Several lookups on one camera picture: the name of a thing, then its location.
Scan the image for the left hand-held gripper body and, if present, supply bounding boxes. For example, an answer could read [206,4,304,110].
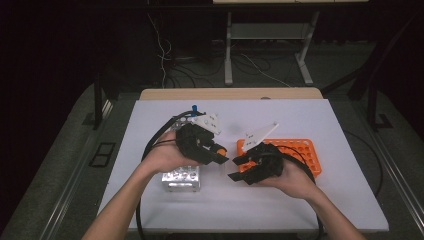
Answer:
[175,113,223,165]

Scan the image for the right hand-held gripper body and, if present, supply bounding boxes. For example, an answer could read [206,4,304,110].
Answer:
[241,122,285,186]

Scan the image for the orange plastic tube rack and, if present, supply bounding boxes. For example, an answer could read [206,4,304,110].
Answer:
[236,138,323,178]

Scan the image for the silver metal tube rack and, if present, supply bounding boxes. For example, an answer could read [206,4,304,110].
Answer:
[161,114,202,193]

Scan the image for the person's left hand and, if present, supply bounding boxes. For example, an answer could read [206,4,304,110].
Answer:
[141,130,202,175]

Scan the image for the person's right hand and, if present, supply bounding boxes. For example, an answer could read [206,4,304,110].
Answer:
[257,162,322,202]

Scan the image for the white table board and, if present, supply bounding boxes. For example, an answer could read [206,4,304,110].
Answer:
[97,98,390,233]

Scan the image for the black metal stand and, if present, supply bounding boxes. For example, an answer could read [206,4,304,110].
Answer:
[320,13,424,133]
[92,71,118,131]

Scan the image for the right hand-held gripper black cable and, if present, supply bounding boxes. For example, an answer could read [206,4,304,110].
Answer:
[275,145,325,240]

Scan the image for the hand-held gripper black cable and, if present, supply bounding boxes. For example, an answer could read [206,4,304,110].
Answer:
[135,110,205,240]
[275,145,325,240]

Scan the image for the left hand-held gripper black cable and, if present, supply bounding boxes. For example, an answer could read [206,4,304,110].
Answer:
[135,110,205,240]

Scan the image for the black floor cables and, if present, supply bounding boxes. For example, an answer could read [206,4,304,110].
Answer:
[165,54,228,88]

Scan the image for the white floor cable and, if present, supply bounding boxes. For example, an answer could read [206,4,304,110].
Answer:
[147,13,173,89]
[239,53,293,89]

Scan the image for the black floor frame plate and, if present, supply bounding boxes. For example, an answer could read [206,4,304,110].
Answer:
[88,142,117,169]

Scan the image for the thin black floor cable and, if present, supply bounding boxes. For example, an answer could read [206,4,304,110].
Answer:
[344,130,385,198]

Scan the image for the metal floor rail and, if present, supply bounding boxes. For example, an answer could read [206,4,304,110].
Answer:
[364,124,424,231]
[39,99,115,240]

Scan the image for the grey metal desk frame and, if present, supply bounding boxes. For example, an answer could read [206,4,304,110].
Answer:
[213,0,369,87]

